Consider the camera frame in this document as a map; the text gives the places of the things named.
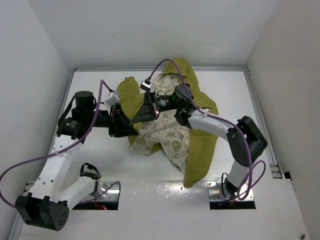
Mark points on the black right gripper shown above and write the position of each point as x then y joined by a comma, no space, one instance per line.
150,110

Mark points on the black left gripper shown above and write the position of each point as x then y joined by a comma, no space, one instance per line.
119,125

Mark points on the olive green hooded jacket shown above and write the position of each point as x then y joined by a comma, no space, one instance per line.
190,150

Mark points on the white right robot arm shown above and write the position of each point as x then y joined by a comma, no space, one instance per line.
245,140

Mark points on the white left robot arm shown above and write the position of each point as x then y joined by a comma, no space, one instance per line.
46,204

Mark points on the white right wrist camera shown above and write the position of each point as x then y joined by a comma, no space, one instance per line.
146,84

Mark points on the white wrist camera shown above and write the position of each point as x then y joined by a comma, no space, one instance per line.
146,84
112,98

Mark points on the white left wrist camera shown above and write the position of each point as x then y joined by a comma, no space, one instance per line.
112,98

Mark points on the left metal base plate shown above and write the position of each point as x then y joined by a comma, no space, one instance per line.
106,193

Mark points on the metal base plate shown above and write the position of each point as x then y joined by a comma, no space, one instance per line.
215,193
106,193

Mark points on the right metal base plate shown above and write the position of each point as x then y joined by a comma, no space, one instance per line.
215,193

